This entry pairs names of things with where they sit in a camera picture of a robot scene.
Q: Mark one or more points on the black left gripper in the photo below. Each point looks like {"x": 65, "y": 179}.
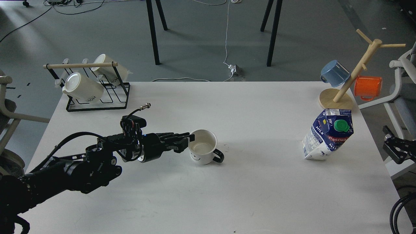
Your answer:
{"x": 133, "y": 145}

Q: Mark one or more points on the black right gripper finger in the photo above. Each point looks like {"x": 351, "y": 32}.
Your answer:
{"x": 400, "y": 150}

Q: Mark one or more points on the white mug black handle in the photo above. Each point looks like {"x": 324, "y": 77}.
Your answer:
{"x": 203, "y": 148}

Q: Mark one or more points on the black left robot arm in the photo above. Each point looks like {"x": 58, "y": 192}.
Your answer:
{"x": 83, "y": 172}

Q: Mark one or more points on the orange cup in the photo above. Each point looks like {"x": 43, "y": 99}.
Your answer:
{"x": 368, "y": 87}

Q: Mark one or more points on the blue white milk carton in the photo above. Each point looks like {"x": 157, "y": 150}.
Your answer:
{"x": 330, "y": 130}

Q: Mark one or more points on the blue cup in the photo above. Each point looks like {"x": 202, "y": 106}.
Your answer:
{"x": 334, "y": 73}

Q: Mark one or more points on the wooden mug tree stand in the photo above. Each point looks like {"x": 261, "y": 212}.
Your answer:
{"x": 338, "y": 98}

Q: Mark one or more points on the white mug rear rack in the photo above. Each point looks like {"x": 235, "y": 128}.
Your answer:
{"x": 109, "y": 72}

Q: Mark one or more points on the white mug rack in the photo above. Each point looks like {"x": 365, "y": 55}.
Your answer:
{"x": 82, "y": 88}
{"x": 109, "y": 72}

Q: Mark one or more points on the white power adapter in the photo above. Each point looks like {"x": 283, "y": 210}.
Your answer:
{"x": 235, "y": 70}

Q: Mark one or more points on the white mug front rack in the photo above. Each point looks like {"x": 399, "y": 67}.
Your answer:
{"x": 82, "y": 88}

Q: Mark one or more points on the black table legs left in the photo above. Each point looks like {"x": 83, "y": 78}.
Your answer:
{"x": 152, "y": 26}

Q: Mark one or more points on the white chair left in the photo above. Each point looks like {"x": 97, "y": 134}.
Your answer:
{"x": 11, "y": 163}

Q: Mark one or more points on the black wire mug rack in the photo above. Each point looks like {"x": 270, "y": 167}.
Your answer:
{"x": 113, "y": 98}

